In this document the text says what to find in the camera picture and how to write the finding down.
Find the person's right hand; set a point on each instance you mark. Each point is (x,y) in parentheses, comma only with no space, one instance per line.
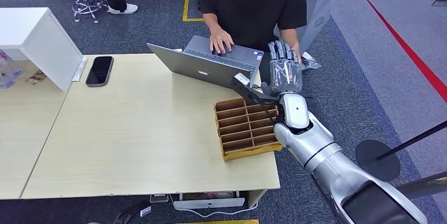
(221,42)

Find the person's left hand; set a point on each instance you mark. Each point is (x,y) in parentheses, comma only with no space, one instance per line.
(298,50)

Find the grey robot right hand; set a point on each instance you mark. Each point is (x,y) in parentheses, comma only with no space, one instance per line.
(285,72)

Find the cardboard divider box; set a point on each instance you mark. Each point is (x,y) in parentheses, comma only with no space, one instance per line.
(241,131)

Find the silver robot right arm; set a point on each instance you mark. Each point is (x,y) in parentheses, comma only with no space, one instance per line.
(331,159)

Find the person's right forearm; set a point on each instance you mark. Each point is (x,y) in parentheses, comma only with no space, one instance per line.
(212,22)

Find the person's left forearm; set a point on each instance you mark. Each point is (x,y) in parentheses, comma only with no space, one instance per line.
(289,37)

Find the seated person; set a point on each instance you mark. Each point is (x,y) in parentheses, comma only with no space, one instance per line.
(251,2)

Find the clear plastic bag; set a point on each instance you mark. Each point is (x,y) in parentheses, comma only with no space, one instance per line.
(310,61)

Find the grey laptop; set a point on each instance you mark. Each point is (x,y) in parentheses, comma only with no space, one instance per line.
(206,65)

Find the grey standing kiosk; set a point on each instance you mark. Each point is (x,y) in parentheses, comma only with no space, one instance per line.
(319,2)

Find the black round stanchion base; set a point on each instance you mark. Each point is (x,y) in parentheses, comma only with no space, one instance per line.
(373,161)

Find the black smartphone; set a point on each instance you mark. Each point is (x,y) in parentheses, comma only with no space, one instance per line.
(100,71)

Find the chrome chair base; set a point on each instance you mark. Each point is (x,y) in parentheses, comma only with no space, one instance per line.
(87,7)

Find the white flat strip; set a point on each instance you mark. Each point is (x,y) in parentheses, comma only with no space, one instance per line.
(79,69)

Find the black stanchion pole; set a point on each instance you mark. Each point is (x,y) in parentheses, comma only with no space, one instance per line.
(415,139)

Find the white under-desk drawer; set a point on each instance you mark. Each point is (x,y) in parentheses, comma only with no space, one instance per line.
(209,202)

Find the chrome stanchion pole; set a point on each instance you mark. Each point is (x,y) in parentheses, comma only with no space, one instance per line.
(424,184)

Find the white desk shelf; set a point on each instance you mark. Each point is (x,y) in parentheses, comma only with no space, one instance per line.
(35,37)

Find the small printed packet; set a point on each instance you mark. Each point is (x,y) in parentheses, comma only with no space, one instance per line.
(36,78)

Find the clear plastic bottle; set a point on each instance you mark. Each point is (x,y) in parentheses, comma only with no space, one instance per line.
(8,70)

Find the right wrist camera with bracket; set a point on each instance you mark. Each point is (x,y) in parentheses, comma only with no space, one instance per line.
(244,86)

